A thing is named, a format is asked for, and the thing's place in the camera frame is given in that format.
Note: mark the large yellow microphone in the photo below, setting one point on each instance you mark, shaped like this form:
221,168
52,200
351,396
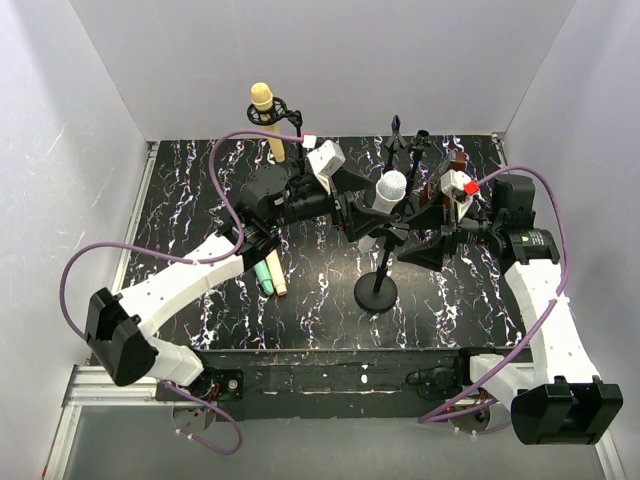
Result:
264,110

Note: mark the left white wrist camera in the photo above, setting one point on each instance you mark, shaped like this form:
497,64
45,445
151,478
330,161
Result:
325,161

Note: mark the white microphone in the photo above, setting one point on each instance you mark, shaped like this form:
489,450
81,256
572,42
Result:
390,190

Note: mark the black front mounting base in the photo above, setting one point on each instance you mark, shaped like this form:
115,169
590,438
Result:
325,384

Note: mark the black tripod clip stand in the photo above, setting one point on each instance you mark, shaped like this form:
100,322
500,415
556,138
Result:
417,147

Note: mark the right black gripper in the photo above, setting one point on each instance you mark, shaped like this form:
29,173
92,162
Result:
448,232

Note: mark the pink microphone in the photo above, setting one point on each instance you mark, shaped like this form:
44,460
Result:
276,271

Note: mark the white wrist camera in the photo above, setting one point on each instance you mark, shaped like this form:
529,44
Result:
460,190
325,161

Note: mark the black round base holder stand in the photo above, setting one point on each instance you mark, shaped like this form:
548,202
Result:
376,292

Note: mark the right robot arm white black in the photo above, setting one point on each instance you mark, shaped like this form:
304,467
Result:
553,392

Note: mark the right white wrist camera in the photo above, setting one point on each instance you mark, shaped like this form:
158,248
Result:
460,190

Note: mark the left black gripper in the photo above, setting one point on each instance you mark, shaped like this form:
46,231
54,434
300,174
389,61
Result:
341,215

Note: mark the green microphone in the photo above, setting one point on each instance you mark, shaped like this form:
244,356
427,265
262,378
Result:
264,277

